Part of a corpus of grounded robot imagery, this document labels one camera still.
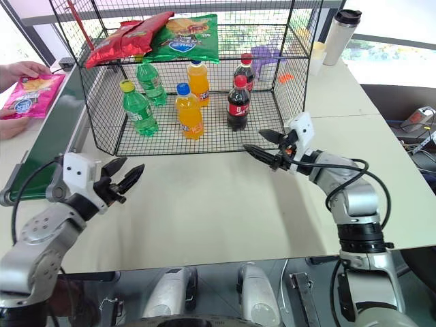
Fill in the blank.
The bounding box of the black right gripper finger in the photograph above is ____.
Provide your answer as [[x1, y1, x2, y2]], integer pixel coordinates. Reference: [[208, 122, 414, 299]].
[[243, 144, 279, 168], [258, 129, 287, 144]]

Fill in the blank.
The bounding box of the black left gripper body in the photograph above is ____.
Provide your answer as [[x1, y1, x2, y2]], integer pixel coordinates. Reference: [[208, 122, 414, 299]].
[[92, 169, 128, 207]]

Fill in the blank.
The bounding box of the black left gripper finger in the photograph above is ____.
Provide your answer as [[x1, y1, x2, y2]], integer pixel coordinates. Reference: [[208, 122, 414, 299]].
[[117, 163, 146, 195], [101, 157, 128, 179]]

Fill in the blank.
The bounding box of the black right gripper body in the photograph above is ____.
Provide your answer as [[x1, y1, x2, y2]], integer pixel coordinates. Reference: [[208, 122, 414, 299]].
[[272, 128, 298, 172]]

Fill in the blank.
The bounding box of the pink chips bag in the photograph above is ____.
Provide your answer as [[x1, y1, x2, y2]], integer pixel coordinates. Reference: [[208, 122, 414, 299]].
[[0, 72, 67, 120]]

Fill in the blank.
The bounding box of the green conveyor belt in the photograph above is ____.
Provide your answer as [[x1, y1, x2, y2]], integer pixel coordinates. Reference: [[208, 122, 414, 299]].
[[0, 63, 88, 207]]

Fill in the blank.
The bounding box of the person's right hand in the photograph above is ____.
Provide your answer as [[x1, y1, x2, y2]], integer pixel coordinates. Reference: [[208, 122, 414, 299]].
[[0, 108, 34, 141]]

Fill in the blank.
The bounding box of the person's left hand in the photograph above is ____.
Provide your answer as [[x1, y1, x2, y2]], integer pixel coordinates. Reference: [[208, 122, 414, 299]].
[[0, 61, 52, 94]]

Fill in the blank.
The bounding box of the cola bottle red cap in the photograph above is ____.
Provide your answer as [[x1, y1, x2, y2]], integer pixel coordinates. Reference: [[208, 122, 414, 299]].
[[226, 75, 251, 132], [233, 53, 257, 93]]

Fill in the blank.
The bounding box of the green soda bottle yellow cap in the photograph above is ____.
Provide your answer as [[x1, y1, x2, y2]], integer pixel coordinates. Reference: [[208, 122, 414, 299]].
[[119, 80, 160, 137]]

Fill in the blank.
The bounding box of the purple plastic object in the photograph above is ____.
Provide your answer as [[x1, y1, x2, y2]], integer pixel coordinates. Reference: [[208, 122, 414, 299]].
[[250, 45, 284, 82]]

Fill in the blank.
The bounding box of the orange soda bottle blue cap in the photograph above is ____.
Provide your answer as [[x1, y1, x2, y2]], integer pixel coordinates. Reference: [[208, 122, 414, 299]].
[[186, 59, 211, 108], [174, 82, 204, 141]]

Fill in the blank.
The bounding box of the pale yellow cup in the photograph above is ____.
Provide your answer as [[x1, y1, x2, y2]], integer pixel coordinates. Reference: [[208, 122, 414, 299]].
[[307, 41, 328, 77]]

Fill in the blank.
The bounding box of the white tumbler black lid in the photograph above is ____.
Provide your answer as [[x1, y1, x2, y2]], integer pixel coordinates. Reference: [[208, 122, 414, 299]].
[[322, 9, 363, 67]]

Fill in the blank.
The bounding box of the grey rounded shell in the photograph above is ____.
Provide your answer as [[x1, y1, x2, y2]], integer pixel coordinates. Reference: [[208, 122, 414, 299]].
[[140, 265, 199, 320], [236, 263, 282, 327]]

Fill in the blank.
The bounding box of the red chips bag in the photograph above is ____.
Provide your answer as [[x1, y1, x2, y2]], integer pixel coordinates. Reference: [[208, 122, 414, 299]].
[[84, 20, 153, 70], [135, 10, 176, 37]]

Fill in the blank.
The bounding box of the green chips bag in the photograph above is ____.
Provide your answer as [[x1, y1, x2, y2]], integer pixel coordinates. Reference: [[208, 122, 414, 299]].
[[142, 13, 221, 66]]

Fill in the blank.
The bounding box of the grey device red label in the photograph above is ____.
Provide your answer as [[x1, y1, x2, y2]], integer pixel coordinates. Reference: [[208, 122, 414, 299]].
[[399, 106, 436, 133]]

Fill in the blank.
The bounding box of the dark equipment pile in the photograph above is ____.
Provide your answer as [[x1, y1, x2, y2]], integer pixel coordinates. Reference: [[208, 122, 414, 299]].
[[397, 131, 436, 197]]

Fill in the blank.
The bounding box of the red stick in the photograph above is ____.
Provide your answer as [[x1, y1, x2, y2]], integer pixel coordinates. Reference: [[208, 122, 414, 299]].
[[66, 0, 95, 51]]

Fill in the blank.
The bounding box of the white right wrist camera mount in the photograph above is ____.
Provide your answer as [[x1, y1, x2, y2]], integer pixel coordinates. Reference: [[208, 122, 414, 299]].
[[284, 111, 315, 161]]

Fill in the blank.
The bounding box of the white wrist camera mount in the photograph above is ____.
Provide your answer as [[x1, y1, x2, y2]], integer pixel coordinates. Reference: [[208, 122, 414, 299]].
[[284, 111, 315, 161], [62, 152, 104, 209]]

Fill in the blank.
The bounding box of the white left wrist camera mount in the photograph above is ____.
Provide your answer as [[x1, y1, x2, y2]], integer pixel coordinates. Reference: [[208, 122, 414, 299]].
[[62, 152, 104, 209]]

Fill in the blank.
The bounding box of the black wire mesh rack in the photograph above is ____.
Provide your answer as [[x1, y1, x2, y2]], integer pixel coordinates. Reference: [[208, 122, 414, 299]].
[[48, 0, 324, 157]]

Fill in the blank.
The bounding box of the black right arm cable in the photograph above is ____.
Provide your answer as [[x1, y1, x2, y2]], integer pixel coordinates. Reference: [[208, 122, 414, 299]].
[[289, 157, 392, 240]]

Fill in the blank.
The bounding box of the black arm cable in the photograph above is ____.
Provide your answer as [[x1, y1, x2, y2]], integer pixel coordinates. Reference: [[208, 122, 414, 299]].
[[10, 159, 66, 247], [289, 157, 392, 240]]

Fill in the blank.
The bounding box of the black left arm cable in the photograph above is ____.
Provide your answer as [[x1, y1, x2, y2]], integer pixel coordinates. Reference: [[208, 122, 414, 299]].
[[10, 159, 66, 247]]

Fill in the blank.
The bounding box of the metal bracket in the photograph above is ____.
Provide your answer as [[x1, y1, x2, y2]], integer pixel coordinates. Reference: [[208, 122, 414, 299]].
[[288, 271, 320, 327]]

